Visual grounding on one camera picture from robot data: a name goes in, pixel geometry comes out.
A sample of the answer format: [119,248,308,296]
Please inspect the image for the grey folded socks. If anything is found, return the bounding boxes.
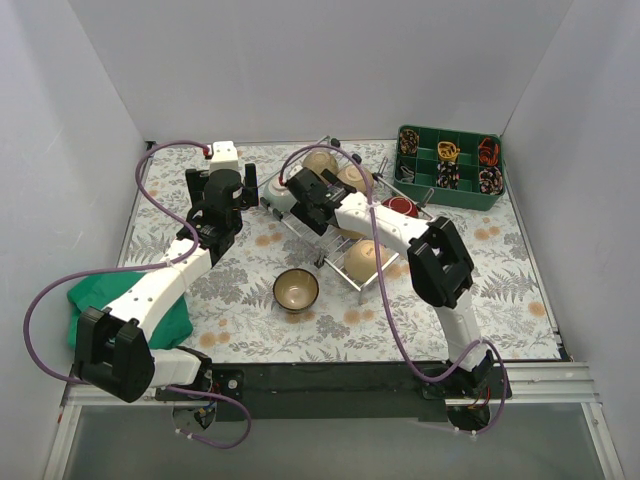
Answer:
[398,165,415,183]

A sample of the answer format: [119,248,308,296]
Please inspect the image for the orange navy striped rolled tie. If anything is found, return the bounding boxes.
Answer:
[477,137,500,167]

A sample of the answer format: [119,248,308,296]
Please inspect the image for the silver metal dish rack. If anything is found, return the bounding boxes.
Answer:
[258,135,435,305]

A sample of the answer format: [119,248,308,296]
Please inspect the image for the black white floral rolled tie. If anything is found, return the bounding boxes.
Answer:
[436,161,460,190]

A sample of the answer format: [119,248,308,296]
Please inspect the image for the green divided plastic box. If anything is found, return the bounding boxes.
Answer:
[393,125,506,211]

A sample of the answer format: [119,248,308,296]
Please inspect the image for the red ceramic bowl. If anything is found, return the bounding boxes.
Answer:
[382,196,419,218]

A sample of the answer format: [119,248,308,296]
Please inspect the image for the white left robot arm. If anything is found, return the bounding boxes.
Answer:
[73,163,259,403]

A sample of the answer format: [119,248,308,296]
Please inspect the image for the dark yellow patterned rolled tie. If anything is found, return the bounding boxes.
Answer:
[398,128,420,156]

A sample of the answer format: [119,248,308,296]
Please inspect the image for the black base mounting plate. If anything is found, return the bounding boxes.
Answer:
[154,360,501,424]

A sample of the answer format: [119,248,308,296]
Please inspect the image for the black pink floral rolled tie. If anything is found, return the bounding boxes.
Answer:
[478,166,504,196]

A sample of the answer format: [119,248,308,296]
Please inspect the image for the green folded garment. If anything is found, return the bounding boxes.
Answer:
[67,272,193,351]

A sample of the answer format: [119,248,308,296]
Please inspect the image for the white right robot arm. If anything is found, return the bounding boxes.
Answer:
[280,168,498,398]

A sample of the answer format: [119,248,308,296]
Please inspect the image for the beige bowl white flower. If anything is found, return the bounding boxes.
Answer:
[337,164,374,194]

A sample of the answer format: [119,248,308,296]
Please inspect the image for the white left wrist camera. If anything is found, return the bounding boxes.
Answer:
[203,141,239,175]

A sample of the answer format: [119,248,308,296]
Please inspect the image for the pale green ribbed bowl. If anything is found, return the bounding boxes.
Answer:
[263,177,296,213]

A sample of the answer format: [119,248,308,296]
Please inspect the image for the beige bowl bird motif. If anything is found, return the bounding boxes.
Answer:
[344,239,377,283]

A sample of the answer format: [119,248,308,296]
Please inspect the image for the olive beige plain bowl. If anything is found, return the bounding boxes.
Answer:
[302,150,339,182]

